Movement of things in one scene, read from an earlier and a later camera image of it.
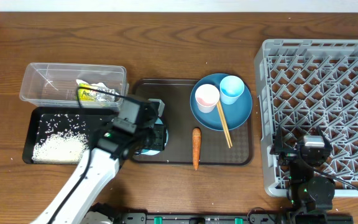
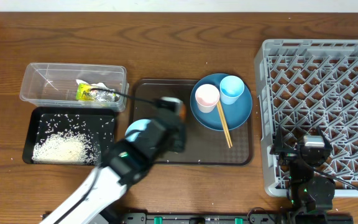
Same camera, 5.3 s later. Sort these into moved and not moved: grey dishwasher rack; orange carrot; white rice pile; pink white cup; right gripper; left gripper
Moved: orange carrot; left gripper
Not moved: right gripper; pink white cup; grey dishwasher rack; white rice pile
